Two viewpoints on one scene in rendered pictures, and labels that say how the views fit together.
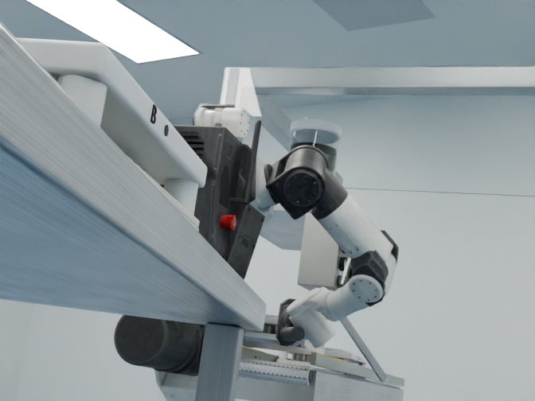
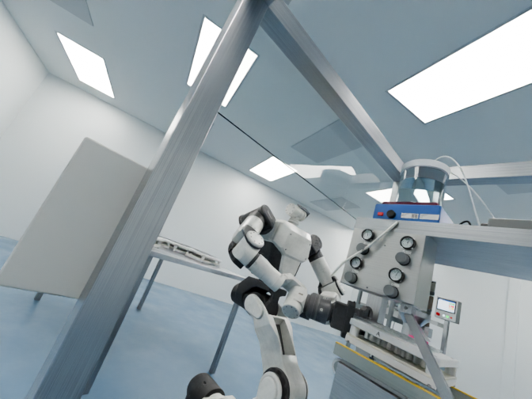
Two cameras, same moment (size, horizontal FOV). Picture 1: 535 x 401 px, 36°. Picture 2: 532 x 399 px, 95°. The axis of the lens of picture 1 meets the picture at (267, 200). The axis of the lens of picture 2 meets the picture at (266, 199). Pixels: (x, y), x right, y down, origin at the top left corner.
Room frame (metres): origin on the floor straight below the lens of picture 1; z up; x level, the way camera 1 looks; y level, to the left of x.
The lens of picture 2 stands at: (2.36, -1.06, 0.96)
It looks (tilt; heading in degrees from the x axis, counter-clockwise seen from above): 15 degrees up; 123
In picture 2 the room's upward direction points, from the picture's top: 20 degrees clockwise
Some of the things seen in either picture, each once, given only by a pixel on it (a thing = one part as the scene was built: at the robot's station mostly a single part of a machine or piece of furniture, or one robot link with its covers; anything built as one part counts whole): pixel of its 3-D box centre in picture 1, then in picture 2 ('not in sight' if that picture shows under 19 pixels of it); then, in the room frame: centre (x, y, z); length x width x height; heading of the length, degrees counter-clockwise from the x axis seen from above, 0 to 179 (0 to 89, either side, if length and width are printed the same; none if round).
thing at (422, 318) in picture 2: not in sight; (416, 327); (2.59, 2.79, 0.95); 0.49 x 0.36 x 0.38; 144
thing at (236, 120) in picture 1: (222, 126); (294, 214); (1.81, 0.12, 1.29); 0.10 x 0.07 x 0.09; 71
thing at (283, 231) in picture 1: (308, 231); (483, 255); (2.54, -0.14, 1.22); 0.62 x 0.38 x 0.04; 159
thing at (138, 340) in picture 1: (171, 328); (256, 295); (1.72, 0.16, 0.82); 0.28 x 0.13 x 0.18; 161
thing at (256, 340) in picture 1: (273, 342); (399, 358); (2.39, -0.07, 0.85); 0.24 x 0.24 x 0.02; 72
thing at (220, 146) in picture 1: (197, 205); (275, 248); (1.75, 0.15, 1.09); 0.34 x 0.30 x 0.36; 71
